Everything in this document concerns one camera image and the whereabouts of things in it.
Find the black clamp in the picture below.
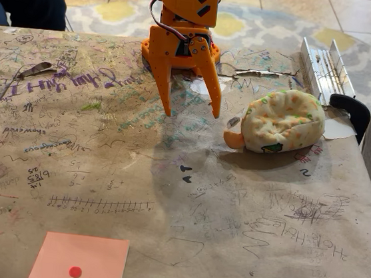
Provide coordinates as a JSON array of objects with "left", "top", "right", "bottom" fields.
[{"left": 324, "top": 93, "right": 371, "bottom": 147}]

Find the scribbled brown paper table cover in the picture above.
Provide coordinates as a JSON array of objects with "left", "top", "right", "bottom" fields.
[{"left": 0, "top": 19, "right": 371, "bottom": 278}]

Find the grey yellow patterned rug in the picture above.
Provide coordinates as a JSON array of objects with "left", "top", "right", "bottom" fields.
[{"left": 58, "top": 0, "right": 371, "bottom": 111}]

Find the pink sticky note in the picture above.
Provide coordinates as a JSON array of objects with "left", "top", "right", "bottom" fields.
[{"left": 26, "top": 228, "right": 131, "bottom": 278}]

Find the looped servo cable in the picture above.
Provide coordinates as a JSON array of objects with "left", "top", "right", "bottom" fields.
[{"left": 145, "top": 0, "right": 192, "bottom": 42}]

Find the white spotted plush toy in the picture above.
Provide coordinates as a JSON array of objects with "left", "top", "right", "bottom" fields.
[{"left": 221, "top": 82, "right": 329, "bottom": 161}]

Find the aluminium miter box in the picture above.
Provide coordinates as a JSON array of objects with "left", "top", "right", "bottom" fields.
[{"left": 293, "top": 35, "right": 363, "bottom": 112}]

